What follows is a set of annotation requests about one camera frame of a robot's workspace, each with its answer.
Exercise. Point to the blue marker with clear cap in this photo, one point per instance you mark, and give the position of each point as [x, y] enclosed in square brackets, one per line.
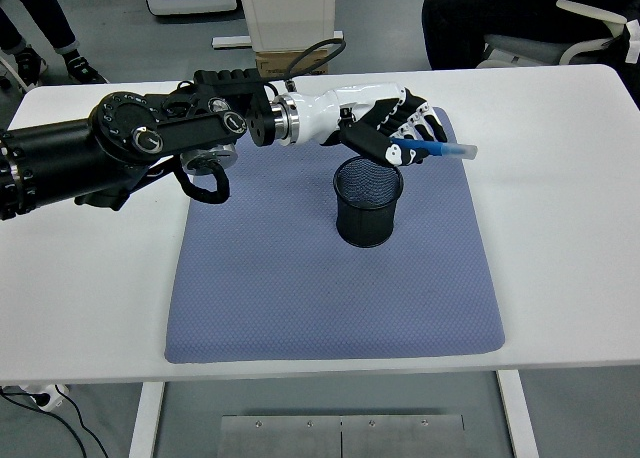
[450, 150]

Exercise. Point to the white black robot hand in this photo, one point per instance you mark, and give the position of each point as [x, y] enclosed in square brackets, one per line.
[325, 110]

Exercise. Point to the black mesh pen holder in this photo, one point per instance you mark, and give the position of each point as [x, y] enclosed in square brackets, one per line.
[367, 223]

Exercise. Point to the blue-grey textured mat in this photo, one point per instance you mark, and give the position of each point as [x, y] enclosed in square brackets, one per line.
[300, 303]

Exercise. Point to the white table leg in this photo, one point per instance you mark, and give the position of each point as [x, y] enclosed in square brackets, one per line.
[145, 423]
[517, 418]

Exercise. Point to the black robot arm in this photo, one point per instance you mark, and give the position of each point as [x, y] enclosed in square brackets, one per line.
[50, 163]

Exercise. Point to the white furniture leg with caster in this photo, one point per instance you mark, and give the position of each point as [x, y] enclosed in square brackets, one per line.
[12, 73]

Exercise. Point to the grey metal plate with screws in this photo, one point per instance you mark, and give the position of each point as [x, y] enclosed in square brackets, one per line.
[300, 438]

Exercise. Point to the white frame grey seat chair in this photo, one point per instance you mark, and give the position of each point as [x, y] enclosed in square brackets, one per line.
[530, 48]

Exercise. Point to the brown cardboard box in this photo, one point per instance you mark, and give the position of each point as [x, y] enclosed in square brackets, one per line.
[272, 62]

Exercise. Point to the white pedestal cabinet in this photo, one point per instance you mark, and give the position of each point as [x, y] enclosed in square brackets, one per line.
[290, 13]

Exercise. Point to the white power strip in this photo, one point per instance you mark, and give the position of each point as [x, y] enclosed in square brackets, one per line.
[47, 397]

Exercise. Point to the person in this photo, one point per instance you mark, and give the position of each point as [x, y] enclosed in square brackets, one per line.
[50, 18]
[475, 23]

